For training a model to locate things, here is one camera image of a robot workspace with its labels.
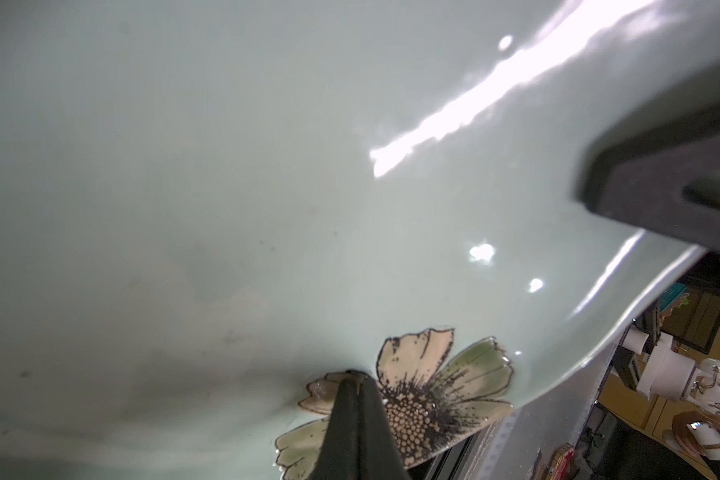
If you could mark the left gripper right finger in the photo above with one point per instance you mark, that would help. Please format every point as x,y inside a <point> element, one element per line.
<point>658,167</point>

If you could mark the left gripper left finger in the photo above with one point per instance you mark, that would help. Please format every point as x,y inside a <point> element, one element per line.
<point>359,443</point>

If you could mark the green floral ceramic plate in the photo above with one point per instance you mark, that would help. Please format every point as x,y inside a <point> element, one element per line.
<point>206,205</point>

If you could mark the white machine in background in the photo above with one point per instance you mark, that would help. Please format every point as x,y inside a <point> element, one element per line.
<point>677,378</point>

